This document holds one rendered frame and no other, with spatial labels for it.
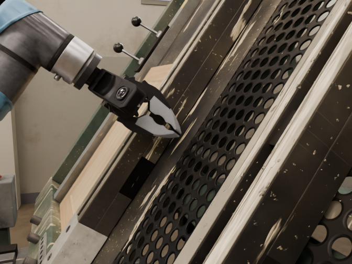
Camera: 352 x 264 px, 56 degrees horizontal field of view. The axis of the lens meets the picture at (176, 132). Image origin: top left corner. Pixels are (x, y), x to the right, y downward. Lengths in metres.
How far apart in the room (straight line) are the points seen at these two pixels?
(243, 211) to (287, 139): 0.07
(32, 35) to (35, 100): 3.23
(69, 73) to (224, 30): 0.34
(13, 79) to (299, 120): 0.43
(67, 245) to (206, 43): 0.49
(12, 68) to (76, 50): 0.10
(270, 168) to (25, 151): 3.66
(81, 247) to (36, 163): 3.21
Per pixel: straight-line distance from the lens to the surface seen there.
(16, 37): 0.58
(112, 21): 3.84
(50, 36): 0.58
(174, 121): 0.62
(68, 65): 0.57
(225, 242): 0.29
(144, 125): 0.60
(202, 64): 0.70
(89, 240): 0.71
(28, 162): 3.90
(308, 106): 0.31
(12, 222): 1.44
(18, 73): 0.58
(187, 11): 1.28
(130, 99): 0.51
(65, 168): 1.44
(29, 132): 3.84
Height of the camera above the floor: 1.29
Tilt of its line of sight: 8 degrees down
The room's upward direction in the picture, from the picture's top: straight up
